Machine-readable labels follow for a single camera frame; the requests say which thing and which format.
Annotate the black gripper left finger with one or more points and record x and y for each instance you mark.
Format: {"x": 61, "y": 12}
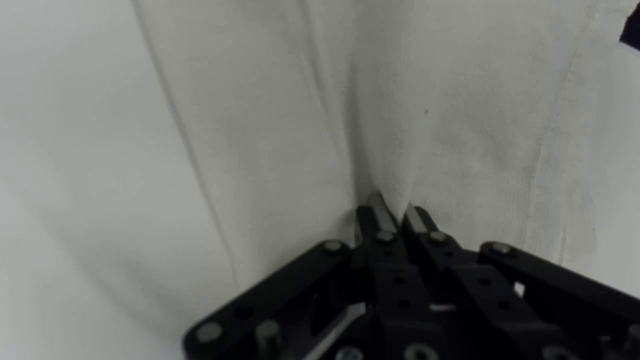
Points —
{"x": 313, "y": 293}

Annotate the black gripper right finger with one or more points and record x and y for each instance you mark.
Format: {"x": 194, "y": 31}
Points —
{"x": 506, "y": 301}

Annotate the white towel with blue stripes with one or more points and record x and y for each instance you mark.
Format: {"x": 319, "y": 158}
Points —
{"x": 401, "y": 101}

